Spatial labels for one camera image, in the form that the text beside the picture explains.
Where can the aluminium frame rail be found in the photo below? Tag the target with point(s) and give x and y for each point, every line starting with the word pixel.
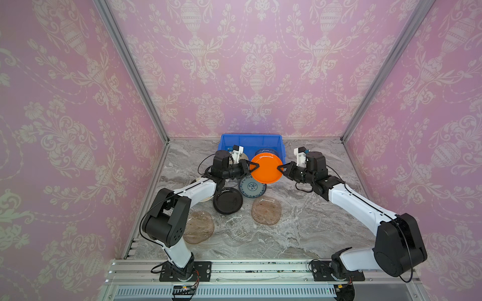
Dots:
pixel 277 279

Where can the black round plate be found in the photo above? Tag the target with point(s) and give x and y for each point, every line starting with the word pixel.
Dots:
pixel 228 201

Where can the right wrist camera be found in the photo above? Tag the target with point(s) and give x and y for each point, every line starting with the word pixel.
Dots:
pixel 300 154

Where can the blue floral patterned plate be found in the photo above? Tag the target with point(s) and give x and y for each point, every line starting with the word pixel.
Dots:
pixel 251 188

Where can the corner aluminium post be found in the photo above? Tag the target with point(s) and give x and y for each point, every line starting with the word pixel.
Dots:
pixel 122 47
pixel 416 18

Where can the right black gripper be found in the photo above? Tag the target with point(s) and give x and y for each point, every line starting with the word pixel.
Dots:
pixel 290 173

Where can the right corner aluminium post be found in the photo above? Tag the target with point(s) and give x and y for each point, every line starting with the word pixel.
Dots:
pixel 416 18

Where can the clear glass plate centre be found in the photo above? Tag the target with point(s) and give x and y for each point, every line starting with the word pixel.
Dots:
pixel 236 231

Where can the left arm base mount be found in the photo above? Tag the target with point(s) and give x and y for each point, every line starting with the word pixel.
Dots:
pixel 201 271

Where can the orange plastic plate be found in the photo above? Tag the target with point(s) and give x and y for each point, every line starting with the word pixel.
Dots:
pixel 267 170

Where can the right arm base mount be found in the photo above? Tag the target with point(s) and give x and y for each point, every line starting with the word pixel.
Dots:
pixel 322 272

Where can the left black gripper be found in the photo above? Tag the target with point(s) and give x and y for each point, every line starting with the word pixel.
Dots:
pixel 245 165

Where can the blue plastic bin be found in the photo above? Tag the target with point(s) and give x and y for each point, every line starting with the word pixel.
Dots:
pixel 253 142

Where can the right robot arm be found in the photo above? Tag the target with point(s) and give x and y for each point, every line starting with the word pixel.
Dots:
pixel 399 246

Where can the brown clear plate centre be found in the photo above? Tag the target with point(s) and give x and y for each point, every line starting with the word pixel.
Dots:
pixel 266 210

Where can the left corner aluminium post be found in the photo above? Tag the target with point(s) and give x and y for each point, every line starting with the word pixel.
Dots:
pixel 122 47

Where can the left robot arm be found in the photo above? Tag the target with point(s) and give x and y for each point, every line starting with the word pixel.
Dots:
pixel 165 222

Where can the brown clear plate left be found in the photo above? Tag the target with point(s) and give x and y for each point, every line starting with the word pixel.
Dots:
pixel 200 227

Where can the brown clear plate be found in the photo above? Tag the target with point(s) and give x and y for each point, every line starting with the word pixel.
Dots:
pixel 200 227
pixel 266 210

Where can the cream plate left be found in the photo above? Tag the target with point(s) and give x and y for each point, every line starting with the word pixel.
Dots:
pixel 203 191

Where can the grey clear plate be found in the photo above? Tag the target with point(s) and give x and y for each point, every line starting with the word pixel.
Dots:
pixel 266 150

